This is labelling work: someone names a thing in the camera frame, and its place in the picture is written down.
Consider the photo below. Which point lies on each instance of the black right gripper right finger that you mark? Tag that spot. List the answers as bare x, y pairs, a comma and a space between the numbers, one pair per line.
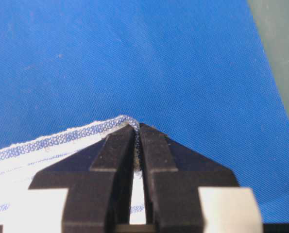
172, 175

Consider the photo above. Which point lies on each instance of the blue white striped towel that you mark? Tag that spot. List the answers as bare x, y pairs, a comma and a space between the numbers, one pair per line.
21, 161

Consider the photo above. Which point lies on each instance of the blue table cloth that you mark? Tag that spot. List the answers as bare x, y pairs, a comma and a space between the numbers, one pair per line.
194, 69

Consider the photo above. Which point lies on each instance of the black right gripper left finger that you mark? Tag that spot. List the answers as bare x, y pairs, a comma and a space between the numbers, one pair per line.
99, 182

